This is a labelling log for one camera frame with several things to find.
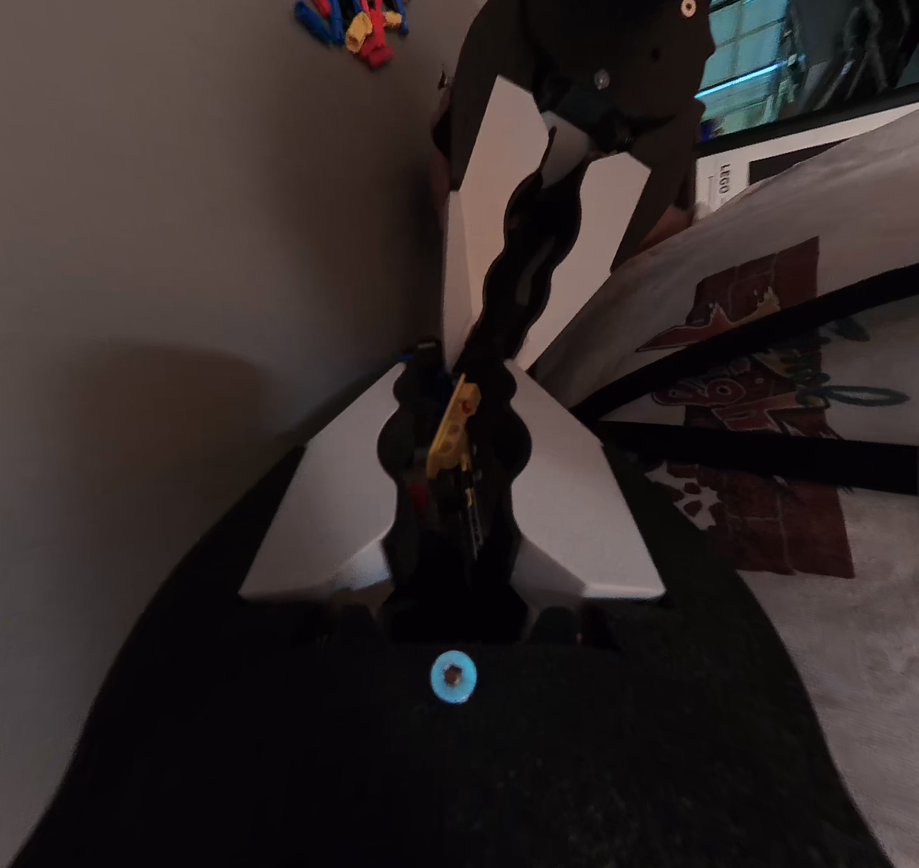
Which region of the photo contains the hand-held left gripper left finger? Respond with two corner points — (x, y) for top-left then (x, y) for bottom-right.
(239, 360), (432, 603)

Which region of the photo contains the pile of red blue lego pins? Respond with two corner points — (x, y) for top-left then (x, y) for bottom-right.
(291, 0), (412, 70)

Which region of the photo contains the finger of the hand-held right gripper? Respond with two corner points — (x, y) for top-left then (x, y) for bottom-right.
(503, 129), (653, 375)
(439, 77), (555, 381)

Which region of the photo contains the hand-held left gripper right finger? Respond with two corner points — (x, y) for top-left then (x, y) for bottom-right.
(495, 358), (666, 603)

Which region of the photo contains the black white printed sign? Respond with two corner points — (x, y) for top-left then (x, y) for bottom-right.
(693, 100), (919, 219)

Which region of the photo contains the white printed t-shirt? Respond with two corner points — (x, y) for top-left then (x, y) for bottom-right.
(537, 103), (919, 868)

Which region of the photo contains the black lanyard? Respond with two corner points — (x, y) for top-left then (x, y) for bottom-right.
(574, 264), (919, 497)

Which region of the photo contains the grey black lego chassis assembly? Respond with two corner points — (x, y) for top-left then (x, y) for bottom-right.
(398, 337), (504, 575)

